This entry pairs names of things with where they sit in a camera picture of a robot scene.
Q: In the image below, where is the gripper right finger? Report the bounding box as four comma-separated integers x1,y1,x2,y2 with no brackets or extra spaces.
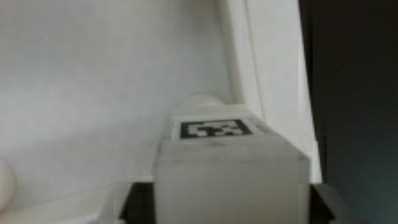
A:
309,184,352,224

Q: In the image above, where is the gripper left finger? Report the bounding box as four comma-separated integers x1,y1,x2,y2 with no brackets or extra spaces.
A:
119,182,156,224

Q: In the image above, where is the white table leg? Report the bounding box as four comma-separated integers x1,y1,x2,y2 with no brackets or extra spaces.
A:
154,95,311,224

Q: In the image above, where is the white square tabletop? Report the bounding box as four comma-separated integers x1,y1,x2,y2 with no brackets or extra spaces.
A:
0,0,321,224

